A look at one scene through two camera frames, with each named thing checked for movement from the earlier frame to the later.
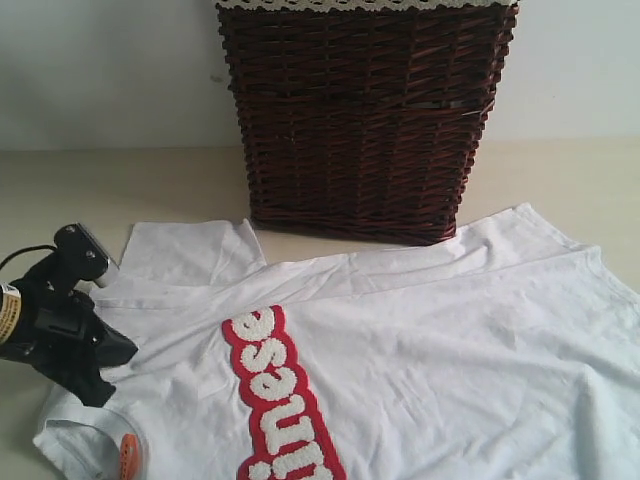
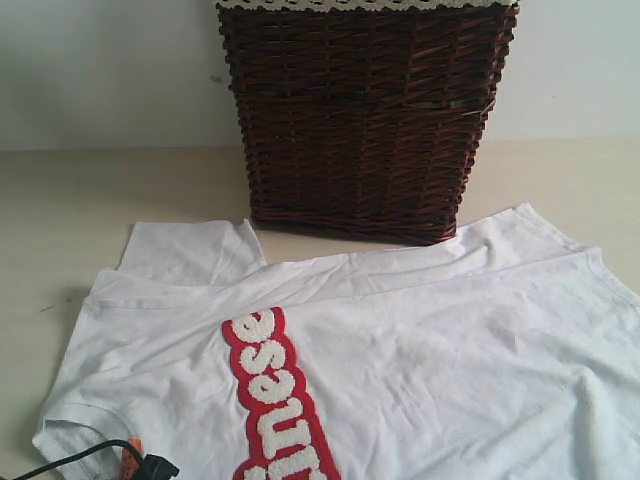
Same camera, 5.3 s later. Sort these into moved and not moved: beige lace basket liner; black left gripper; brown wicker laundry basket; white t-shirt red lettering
Moved: black left gripper
Not moved: beige lace basket liner; white t-shirt red lettering; brown wicker laundry basket
